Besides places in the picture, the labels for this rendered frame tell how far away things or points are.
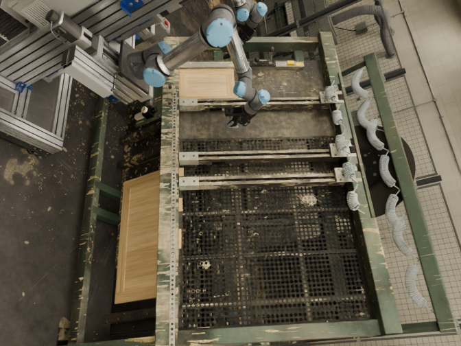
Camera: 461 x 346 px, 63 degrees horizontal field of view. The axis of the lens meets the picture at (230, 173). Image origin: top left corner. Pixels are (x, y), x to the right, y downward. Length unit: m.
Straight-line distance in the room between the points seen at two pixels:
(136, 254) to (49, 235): 0.59
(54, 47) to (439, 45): 7.24
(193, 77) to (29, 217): 1.47
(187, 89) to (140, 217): 0.99
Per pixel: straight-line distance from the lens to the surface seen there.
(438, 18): 8.89
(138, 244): 2.73
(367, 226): 2.44
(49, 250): 2.80
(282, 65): 3.02
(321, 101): 2.78
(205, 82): 2.89
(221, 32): 1.78
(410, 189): 2.95
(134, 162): 2.99
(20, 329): 2.66
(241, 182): 2.39
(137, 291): 2.65
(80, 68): 2.03
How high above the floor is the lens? 2.21
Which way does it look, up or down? 25 degrees down
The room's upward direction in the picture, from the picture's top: 73 degrees clockwise
